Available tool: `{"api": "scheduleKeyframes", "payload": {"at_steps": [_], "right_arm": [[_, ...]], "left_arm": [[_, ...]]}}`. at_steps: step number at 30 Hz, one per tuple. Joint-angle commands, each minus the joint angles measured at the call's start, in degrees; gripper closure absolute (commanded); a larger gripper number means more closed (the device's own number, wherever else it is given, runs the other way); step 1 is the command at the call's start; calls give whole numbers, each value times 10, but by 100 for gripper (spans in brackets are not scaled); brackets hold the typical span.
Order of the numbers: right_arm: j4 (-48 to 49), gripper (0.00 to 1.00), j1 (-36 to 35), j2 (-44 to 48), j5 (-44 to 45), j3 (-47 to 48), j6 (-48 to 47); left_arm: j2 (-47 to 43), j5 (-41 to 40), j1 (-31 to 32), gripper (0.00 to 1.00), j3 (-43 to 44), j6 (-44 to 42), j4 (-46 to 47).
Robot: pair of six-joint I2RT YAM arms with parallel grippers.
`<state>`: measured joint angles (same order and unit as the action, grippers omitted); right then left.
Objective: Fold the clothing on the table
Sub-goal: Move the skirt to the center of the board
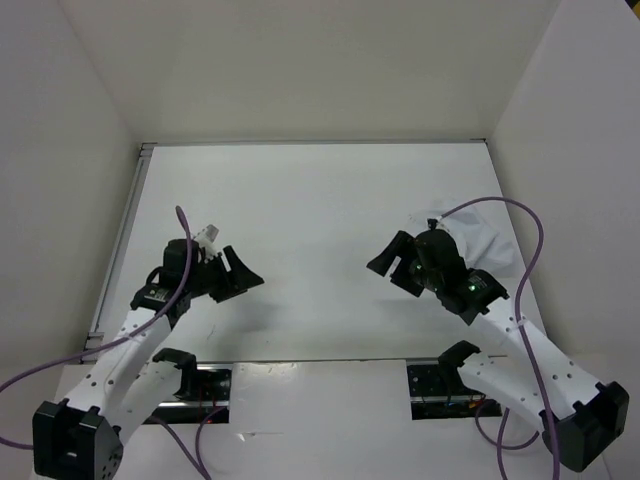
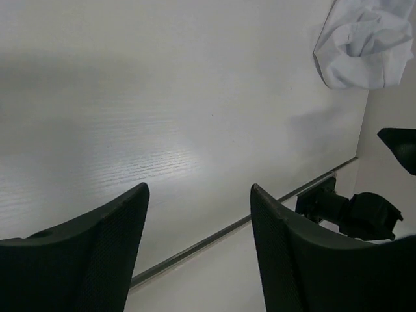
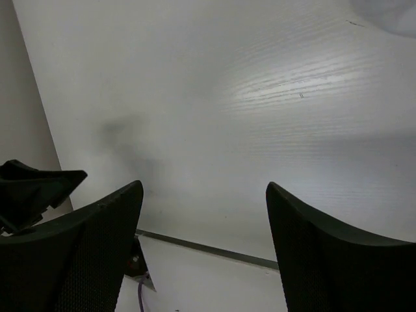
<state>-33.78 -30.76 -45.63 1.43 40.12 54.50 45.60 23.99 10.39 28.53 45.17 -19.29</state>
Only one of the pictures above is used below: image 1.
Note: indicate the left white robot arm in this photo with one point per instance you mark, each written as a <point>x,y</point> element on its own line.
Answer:
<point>83,435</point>

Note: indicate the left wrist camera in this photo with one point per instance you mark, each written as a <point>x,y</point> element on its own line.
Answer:
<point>209,237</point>

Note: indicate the aluminium table frame rail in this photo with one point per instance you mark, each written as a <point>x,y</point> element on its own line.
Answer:
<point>95,335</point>

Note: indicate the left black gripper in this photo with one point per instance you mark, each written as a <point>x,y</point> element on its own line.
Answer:
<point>244,276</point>

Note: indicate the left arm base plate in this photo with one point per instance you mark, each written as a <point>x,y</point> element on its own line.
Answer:
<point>210,394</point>

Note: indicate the white skirt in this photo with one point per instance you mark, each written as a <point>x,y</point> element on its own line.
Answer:
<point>480,244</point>

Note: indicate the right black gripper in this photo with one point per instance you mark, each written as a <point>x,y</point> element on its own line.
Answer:
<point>398,245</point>

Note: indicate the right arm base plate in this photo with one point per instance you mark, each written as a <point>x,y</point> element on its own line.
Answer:
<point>431,398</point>

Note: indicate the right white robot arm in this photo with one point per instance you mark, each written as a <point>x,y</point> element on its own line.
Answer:
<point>510,359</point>

